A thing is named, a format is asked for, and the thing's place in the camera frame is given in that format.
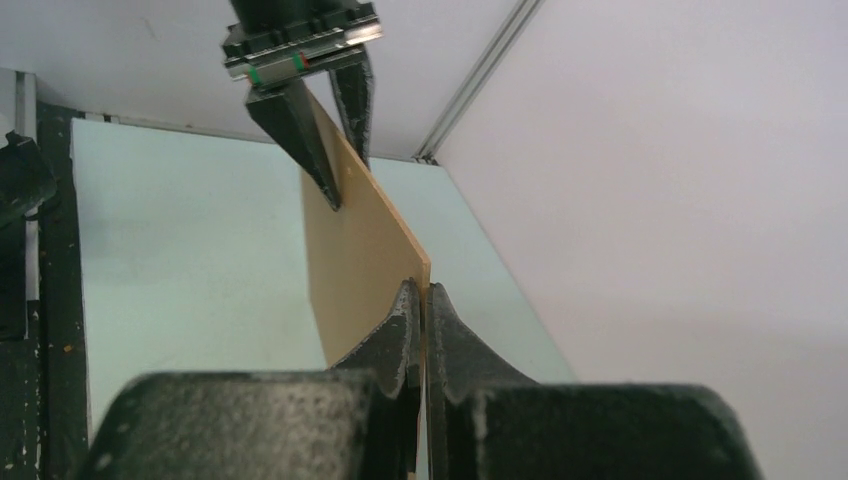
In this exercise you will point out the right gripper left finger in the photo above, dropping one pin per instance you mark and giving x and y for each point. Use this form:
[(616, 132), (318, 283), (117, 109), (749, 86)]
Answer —
[(357, 419)]

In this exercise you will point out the brown backing board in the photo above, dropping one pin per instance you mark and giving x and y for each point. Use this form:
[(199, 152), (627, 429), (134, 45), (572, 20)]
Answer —
[(367, 276)]

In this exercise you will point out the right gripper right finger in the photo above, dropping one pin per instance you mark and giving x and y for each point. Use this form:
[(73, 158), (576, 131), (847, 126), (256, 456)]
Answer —
[(488, 420)]

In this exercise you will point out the left corner aluminium post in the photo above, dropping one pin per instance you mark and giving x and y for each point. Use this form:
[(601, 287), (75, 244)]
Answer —
[(507, 34)]

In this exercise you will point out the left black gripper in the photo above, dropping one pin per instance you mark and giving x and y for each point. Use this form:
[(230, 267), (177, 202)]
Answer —
[(274, 42)]

